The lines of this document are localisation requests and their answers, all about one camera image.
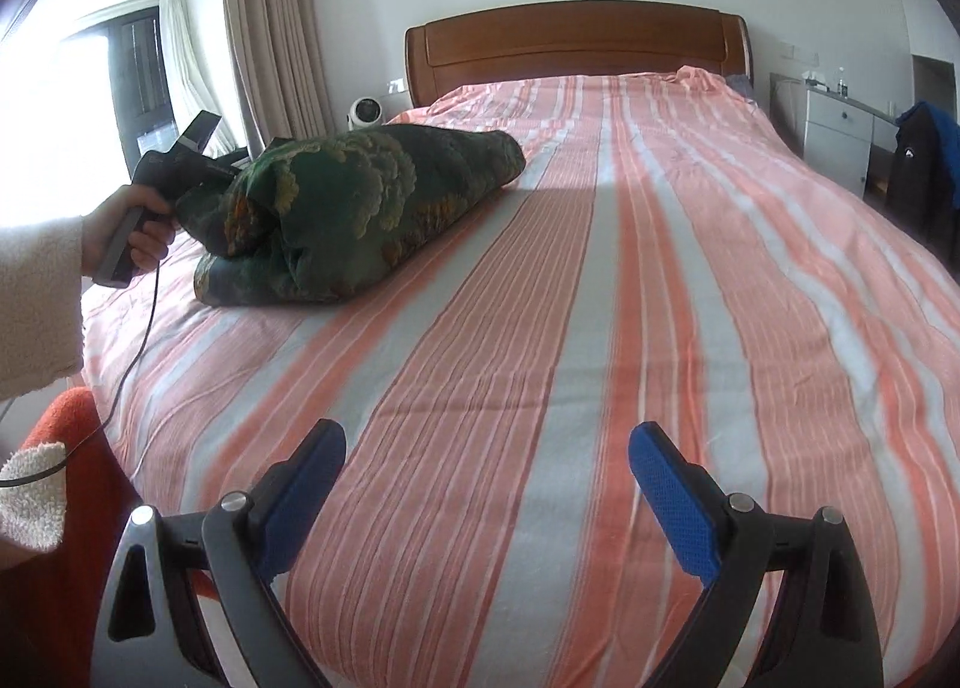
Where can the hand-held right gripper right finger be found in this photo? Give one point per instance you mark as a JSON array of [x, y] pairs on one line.
[[675, 508]]

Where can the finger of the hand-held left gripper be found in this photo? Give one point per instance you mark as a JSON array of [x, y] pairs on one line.
[[238, 159]]

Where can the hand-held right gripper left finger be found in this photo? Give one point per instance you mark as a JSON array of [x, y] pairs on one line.
[[300, 500]]

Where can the green floral garment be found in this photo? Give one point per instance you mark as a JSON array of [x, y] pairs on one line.
[[360, 208]]

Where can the person's left forearm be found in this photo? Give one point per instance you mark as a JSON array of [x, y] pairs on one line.
[[37, 305]]

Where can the person's left hand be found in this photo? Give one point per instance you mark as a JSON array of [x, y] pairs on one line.
[[101, 230]]

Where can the window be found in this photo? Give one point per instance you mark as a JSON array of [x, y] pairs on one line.
[[139, 73]]

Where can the white sheer curtain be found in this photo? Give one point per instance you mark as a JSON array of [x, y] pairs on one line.
[[187, 58]]

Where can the beige curtain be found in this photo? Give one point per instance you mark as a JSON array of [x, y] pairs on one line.
[[277, 43]]

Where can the small white fan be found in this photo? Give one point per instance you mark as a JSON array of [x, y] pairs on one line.
[[365, 114]]

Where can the pink striped bed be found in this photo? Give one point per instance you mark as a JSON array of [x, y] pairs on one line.
[[525, 358]]

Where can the white fleece cloth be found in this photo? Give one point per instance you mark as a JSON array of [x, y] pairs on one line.
[[34, 500]]

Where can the wooden headboard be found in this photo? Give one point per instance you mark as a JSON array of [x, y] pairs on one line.
[[570, 51]]

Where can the white desk with drawers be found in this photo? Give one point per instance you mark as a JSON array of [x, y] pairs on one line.
[[832, 133]]

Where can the black jacket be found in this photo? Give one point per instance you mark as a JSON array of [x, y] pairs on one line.
[[919, 171]]

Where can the grey pillow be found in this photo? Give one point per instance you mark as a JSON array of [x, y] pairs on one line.
[[741, 87]]

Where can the blue jacket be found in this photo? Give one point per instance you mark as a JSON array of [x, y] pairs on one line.
[[951, 148]]

